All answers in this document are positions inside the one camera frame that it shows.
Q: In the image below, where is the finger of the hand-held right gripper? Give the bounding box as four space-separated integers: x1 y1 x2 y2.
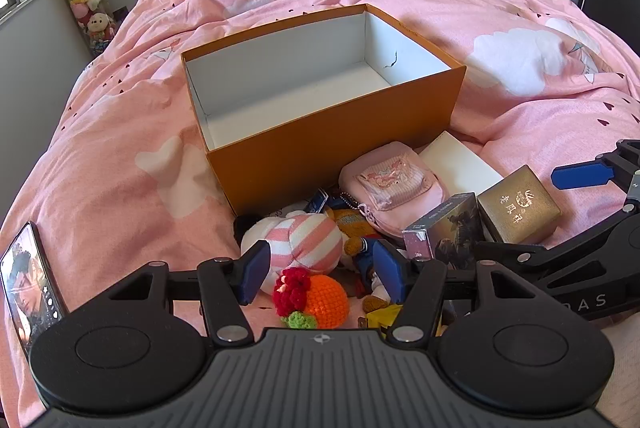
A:
550 139 640 210
472 208 640 280

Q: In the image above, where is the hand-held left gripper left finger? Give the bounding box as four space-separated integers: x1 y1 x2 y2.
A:
106 239 273 347

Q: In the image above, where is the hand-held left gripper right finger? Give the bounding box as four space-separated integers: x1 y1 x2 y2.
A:
372 239 539 352

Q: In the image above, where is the red crochet flower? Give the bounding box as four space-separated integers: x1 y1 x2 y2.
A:
272 267 319 329

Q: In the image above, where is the yellow toy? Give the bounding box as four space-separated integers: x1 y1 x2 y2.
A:
364 303 407 340

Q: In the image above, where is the gold gift box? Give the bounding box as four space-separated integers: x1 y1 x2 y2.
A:
476 165 564 245

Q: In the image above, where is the pink striped plush toy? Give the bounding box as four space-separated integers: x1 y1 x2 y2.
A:
233 209 345 297

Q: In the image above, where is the brown plush toy keychain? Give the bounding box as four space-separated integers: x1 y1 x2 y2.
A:
304 187 401 311

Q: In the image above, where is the orange crochet ball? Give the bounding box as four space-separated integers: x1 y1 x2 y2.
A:
302 274 350 330

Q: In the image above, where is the dark printed card box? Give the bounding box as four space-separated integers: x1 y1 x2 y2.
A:
402 191 487 272

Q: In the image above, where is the pink mini backpack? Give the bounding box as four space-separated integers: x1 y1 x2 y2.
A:
338 141 449 240

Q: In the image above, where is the white box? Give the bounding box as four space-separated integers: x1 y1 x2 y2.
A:
417 131 505 200

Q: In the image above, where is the orange cardboard box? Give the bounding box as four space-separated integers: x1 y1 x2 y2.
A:
180 3 468 217

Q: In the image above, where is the pink cloud print blanket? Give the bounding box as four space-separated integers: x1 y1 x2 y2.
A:
0 0 640 359

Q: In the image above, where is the smartphone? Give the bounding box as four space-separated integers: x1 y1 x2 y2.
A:
0 221 69 352

